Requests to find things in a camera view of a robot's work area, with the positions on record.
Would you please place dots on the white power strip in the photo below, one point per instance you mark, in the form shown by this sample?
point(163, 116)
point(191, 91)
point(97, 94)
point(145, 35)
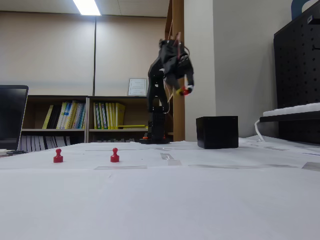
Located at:
point(292, 109)

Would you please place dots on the black wall conduit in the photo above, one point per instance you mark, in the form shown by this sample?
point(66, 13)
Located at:
point(95, 55)

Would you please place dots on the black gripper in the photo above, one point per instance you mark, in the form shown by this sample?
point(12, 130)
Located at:
point(180, 75)

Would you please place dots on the white paper covering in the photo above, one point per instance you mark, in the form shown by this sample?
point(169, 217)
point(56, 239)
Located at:
point(160, 200)

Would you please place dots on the black rail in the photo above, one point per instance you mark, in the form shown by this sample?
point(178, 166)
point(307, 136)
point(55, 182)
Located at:
point(287, 118)

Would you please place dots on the red bead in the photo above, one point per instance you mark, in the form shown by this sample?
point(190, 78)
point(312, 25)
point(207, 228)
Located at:
point(58, 158)
point(114, 157)
point(185, 91)

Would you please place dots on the framed white certificate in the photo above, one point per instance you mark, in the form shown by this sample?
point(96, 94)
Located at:
point(137, 87)

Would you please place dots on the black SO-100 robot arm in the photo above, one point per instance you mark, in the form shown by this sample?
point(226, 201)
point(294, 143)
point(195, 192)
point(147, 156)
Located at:
point(155, 85)

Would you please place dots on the black open box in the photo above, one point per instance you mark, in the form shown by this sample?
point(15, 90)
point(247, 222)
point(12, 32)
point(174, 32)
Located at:
point(220, 132)

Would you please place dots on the thin yellow book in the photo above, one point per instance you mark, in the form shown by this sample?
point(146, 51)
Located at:
point(48, 117)

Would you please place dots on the black pegboard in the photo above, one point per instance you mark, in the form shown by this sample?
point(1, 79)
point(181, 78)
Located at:
point(295, 75)

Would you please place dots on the yellow flat folder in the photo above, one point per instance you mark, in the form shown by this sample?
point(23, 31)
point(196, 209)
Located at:
point(132, 125)

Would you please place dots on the ceiling light panel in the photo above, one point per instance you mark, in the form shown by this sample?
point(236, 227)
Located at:
point(87, 7)

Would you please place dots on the low wooden bookshelf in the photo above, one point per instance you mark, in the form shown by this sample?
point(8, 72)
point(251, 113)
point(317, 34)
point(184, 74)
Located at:
point(32, 100)
point(135, 110)

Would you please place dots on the dark blue panel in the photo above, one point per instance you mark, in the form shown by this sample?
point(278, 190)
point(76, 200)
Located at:
point(296, 8)

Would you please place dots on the tall wooden shelf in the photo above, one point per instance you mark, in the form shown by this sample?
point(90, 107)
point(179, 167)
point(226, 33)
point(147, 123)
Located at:
point(178, 25)

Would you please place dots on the black laptop screen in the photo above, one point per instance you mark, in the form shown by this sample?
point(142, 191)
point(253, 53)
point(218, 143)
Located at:
point(11, 117)

